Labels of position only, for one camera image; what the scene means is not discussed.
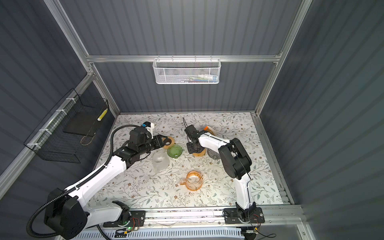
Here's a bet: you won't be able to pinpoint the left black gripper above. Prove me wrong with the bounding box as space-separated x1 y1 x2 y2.
138 133 167 157

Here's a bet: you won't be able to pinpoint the wooden dripper ring stand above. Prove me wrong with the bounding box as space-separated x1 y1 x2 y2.
193 148 207 158

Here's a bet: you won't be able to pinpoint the orange coffee filter box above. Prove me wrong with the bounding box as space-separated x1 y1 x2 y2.
204 126 216 136

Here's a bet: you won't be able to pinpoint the orange glass carafe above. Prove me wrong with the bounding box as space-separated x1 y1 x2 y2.
179 171 204 191

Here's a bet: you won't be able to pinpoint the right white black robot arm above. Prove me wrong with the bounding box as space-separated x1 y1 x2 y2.
185 125 257 223

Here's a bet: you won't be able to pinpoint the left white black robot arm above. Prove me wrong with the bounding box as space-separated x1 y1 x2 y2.
44 122 172 240

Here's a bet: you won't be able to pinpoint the green glass dripper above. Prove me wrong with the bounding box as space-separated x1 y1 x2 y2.
167 145 184 159

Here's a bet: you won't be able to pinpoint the clear frosted glass carafe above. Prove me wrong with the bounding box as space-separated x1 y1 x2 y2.
152 150 170 173

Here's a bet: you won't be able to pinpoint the yellow marker in black basket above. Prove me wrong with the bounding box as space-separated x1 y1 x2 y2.
97 108 109 122

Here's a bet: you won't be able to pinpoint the pens in white basket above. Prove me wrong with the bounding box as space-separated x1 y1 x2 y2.
178 75 219 83

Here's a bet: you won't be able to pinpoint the black pad in side basket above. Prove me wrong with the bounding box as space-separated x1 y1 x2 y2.
63 113 102 137

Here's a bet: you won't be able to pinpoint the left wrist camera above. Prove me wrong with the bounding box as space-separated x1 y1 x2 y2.
142 122 155 137

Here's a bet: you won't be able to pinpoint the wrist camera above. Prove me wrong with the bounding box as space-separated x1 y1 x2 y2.
185 125 197 140
142 122 155 137

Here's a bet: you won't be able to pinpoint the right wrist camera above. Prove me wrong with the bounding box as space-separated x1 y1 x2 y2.
185 125 197 140

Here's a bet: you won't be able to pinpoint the black corrugated cable conduit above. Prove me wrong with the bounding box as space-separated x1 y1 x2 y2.
25 124 142 239

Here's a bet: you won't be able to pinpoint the white wire wall basket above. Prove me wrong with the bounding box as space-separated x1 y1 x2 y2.
153 59 222 85

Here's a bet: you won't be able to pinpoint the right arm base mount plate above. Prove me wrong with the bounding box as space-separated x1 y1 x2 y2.
222 207 265 225

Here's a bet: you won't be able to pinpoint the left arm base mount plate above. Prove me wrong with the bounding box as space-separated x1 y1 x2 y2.
103 211 146 228

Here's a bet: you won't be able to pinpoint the black wire side basket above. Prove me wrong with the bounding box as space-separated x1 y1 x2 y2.
24 90 109 164

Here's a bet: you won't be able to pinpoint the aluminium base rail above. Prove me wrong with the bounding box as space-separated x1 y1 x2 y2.
142 205 307 229

